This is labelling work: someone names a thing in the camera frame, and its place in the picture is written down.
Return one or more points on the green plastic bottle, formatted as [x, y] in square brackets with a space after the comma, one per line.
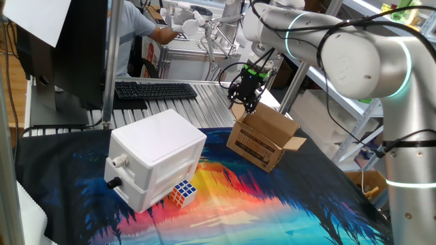
[403, 10]

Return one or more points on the white plastic drawer cabinet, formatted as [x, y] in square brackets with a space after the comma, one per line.
[153, 143]

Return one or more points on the white articulated support linkage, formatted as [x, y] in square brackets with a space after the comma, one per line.
[208, 44]

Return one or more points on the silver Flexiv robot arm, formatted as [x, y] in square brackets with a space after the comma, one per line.
[361, 64]

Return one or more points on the black mouse pad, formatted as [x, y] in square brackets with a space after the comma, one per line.
[133, 103]

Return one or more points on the bystander torso light blue shirt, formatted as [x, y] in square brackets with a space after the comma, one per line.
[133, 34]

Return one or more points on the aluminium equipment case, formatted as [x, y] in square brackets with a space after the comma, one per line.
[184, 68]

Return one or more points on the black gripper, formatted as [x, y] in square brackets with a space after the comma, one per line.
[250, 85]

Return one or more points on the slim silver white robot arm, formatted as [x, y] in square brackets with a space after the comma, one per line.
[231, 10]

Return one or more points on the white robotic hand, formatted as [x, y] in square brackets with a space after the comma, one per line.
[187, 24]

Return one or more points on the black office chair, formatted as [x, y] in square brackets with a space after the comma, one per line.
[136, 64]

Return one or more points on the white metal shelf rack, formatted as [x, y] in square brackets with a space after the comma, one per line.
[366, 10]

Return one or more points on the bystander bare forearm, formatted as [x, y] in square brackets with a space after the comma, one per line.
[163, 35]

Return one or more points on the round black disc device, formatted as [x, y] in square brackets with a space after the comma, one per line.
[206, 11]

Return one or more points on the black computer keyboard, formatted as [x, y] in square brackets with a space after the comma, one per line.
[153, 91]

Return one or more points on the black computer monitor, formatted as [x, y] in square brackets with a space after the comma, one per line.
[81, 51]

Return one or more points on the Rubik's cube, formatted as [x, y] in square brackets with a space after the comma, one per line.
[182, 194]

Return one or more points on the small yellow cup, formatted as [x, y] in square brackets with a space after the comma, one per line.
[386, 8]

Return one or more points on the colourful forest print tablecloth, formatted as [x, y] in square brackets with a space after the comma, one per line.
[238, 211]

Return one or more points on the white paper sheet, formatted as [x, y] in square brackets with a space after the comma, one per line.
[37, 17]

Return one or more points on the white foam blocks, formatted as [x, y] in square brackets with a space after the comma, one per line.
[316, 115]

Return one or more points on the brown cardboard box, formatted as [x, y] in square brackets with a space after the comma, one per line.
[262, 149]

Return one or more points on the pale yellow bottle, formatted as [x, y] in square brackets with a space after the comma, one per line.
[415, 15]

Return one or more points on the red white carton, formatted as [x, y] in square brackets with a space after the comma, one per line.
[149, 58]

